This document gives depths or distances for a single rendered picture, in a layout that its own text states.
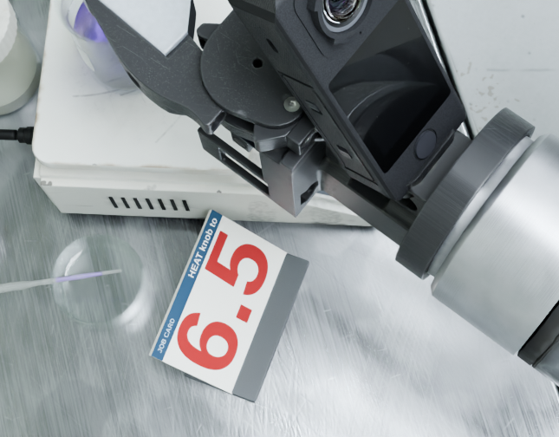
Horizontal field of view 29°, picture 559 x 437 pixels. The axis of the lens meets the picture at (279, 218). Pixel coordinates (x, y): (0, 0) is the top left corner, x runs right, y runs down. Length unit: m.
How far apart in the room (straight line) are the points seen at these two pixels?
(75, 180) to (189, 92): 0.22
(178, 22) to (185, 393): 0.29
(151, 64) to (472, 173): 0.12
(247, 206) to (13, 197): 0.15
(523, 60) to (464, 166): 0.33
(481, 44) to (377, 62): 0.35
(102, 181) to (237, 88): 0.23
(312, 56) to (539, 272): 0.11
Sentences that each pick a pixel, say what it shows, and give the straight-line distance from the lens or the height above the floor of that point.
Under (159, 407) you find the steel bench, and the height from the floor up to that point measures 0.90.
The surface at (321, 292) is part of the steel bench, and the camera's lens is 0.65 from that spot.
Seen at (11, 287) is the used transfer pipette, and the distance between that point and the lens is 0.65.
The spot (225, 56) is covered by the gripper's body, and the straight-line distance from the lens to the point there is 0.40.
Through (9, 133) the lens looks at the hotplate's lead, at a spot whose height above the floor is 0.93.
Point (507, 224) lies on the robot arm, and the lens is 0.38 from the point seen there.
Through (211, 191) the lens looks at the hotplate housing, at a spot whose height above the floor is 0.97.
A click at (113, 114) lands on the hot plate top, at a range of 0.60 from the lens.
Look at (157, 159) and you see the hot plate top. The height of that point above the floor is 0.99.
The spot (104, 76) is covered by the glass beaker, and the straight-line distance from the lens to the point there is 0.58.
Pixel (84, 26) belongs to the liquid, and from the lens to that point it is 0.58.
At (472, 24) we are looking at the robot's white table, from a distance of 0.72.
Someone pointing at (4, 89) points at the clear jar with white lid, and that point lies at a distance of 0.68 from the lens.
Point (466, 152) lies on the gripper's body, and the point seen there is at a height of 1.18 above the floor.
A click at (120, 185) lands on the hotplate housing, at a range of 0.61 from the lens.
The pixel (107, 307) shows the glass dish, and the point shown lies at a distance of 0.66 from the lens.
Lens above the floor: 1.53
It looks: 73 degrees down
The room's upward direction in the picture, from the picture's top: 7 degrees counter-clockwise
